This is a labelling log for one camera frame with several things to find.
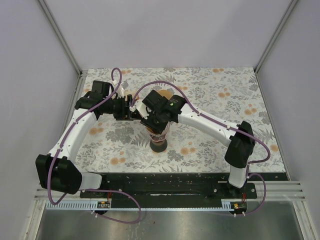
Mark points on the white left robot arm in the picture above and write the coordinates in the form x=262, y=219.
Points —
x=65, y=177

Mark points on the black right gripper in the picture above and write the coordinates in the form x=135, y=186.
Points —
x=148, y=123

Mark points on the white slotted cable duct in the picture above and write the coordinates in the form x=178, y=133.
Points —
x=112, y=205

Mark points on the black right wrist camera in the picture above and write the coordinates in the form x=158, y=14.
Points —
x=156, y=101

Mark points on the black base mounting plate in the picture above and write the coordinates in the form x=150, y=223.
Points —
x=184, y=189

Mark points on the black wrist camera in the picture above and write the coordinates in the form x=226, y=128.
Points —
x=156, y=101
x=101, y=89

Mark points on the brown paper coffee filter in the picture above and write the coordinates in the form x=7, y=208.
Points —
x=165, y=93

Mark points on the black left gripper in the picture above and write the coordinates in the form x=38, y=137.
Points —
x=125, y=113

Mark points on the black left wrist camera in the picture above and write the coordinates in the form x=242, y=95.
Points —
x=101, y=89

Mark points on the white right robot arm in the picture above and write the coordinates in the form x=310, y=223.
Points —
x=237, y=138

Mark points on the floral patterned table mat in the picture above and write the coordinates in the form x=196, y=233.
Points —
x=229, y=93

